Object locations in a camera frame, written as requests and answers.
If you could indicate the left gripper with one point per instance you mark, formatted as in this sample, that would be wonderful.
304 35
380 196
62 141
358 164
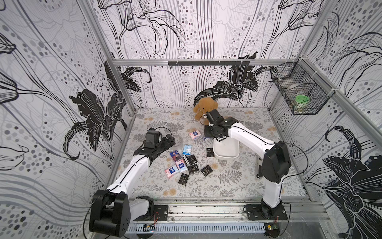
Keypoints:
170 139

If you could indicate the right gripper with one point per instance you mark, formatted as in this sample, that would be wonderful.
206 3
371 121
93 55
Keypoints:
212 118

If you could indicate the dark blue picture tissue pack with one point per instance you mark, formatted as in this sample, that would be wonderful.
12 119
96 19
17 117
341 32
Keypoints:
175 155

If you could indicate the light blue tissue pack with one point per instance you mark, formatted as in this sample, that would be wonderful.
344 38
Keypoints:
187 150

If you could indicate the pink Tempo tissue pack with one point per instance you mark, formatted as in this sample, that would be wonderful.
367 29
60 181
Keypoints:
195 134

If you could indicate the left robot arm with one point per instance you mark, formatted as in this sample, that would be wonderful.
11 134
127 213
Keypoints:
111 210

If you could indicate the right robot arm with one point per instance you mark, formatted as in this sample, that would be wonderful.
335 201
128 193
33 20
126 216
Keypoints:
275 159

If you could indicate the white storage box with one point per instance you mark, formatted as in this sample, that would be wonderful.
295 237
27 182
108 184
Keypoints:
226 149

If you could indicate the clear tape roll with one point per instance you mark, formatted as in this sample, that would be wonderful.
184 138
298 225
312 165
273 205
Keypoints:
178 140

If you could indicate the black tissue pack upright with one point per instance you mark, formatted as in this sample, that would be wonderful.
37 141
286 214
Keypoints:
186 160

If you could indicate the black Face pack right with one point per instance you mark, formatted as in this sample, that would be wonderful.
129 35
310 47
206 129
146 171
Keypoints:
210 153

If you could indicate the brown plush dog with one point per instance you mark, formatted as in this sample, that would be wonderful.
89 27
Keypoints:
204 105

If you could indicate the pink tissue pack middle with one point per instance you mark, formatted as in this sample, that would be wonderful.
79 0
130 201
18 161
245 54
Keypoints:
181 165

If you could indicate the black Face tissue pack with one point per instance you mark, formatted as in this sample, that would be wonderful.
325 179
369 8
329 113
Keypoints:
192 159

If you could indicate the pink tissue pack front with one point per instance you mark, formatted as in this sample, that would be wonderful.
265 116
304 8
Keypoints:
171 171

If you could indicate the black pack lower middle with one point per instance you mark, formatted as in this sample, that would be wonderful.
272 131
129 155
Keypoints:
193 169

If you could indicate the black pack front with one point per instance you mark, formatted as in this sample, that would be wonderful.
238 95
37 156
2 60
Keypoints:
183 179

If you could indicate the black pack lower right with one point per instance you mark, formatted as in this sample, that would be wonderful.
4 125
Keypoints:
207 170

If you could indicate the black and silver stapler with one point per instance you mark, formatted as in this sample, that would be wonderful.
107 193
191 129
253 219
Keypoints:
259 162

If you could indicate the green lidded container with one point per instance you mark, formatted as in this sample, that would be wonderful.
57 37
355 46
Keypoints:
300 103

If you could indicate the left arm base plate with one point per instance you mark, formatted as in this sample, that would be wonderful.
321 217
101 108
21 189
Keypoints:
159 214

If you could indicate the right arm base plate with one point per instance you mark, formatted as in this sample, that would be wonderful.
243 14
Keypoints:
257 212

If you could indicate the black wire basket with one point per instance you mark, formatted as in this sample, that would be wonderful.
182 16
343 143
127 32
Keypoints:
292 79

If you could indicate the white cable duct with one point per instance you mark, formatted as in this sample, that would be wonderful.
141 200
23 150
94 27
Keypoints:
187 228

